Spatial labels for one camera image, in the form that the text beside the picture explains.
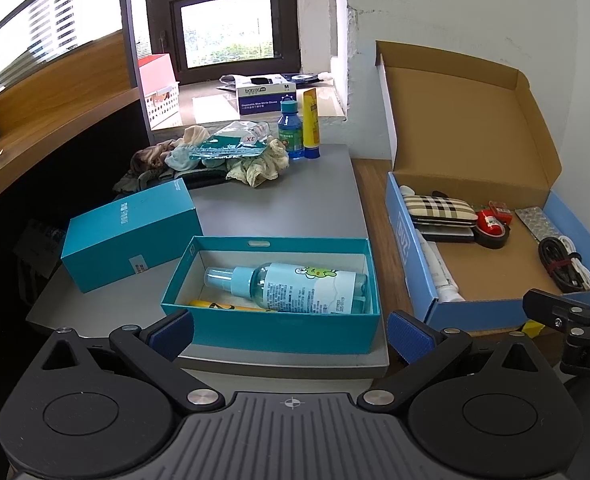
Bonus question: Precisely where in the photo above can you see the open teal box tray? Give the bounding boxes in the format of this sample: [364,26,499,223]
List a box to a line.
[161,236,382,354]

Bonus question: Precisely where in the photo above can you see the silver pill blister pack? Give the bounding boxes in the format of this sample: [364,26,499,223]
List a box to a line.
[515,206,562,242]

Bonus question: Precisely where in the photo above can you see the blue cardboard mailer box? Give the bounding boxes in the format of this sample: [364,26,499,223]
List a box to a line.
[375,41,590,332]

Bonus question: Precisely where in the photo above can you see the grey desk mat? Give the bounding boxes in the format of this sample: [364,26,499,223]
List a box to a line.
[27,144,389,379]

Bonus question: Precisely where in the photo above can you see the white coiled cable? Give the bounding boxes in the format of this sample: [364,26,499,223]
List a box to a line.
[556,233,590,291]

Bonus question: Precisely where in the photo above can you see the yellow blue upright tube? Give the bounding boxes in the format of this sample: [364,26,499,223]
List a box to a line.
[303,89,320,159]

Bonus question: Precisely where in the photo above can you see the red black tape roll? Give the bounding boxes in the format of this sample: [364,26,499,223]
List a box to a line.
[473,209,510,249]

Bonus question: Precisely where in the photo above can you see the black coiled cable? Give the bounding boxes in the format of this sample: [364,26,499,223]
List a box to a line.
[536,236,589,294]

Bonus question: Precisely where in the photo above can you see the white blue glove box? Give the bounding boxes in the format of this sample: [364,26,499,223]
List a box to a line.
[237,82,296,116]

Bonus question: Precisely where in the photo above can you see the blue medicine bottle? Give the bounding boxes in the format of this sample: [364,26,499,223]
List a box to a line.
[278,100,304,159]

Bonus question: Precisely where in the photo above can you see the teal box lid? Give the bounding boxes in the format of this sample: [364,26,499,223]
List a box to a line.
[61,179,203,292]

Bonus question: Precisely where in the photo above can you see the white pink storage basket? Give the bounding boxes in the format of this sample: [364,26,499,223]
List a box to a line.
[138,53,182,129]

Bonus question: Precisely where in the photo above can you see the wooden desk partition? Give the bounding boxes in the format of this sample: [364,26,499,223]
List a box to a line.
[0,32,140,194]

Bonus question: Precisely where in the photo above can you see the clear blue spray bottle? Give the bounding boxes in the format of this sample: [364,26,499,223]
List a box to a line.
[204,262,368,315]

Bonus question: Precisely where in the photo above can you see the dark framed window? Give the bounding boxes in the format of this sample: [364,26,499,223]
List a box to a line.
[146,0,301,84]

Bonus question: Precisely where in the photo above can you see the plaid beige pouch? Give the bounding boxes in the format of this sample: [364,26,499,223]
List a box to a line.
[403,195,477,226]

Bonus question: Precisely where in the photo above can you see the cream crumpled cloth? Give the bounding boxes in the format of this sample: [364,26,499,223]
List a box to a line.
[225,136,289,188]

